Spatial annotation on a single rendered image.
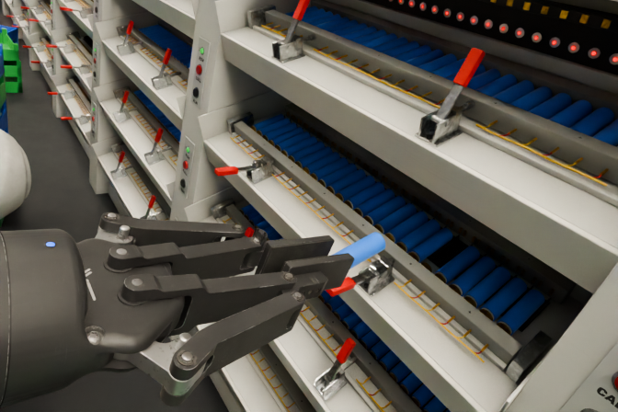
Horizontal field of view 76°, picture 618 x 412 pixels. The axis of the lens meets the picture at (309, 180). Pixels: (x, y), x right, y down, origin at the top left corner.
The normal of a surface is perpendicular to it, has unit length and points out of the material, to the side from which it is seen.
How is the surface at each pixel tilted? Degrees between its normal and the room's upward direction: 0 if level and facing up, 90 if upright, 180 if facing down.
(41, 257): 15
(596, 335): 90
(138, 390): 0
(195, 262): 91
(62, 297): 41
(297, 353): 21
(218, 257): 91
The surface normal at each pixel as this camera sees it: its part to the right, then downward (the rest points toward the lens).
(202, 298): 0.54, 0.49
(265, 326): 0.71, 0.49
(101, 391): 0.26, -0.87
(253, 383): -0.04, -0.77
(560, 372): -0.76, 0.09
